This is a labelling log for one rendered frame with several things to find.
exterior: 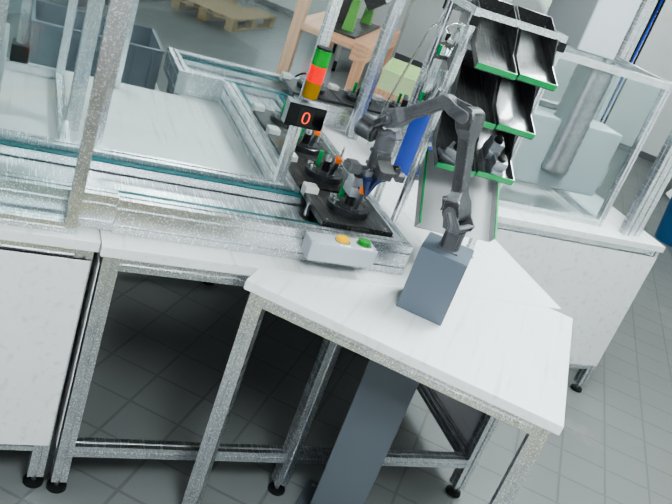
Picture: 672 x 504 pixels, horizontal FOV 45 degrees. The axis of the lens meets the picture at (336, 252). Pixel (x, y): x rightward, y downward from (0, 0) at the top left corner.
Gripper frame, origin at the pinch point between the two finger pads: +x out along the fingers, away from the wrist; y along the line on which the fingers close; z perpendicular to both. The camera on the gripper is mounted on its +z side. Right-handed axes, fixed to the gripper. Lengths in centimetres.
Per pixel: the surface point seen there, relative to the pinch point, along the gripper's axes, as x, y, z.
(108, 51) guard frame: -25, -83, 13
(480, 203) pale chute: 1.4, 45.0, -6.9
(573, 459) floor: 110, 144, -7
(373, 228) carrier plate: 12.3, 5.1, 2.7
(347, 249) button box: 14.1, -8.0, 16.5
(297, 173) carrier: 11.9, -10.6, -31.1
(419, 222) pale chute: 7.6, 19.4, 3.1
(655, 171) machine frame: -9, 164, -61
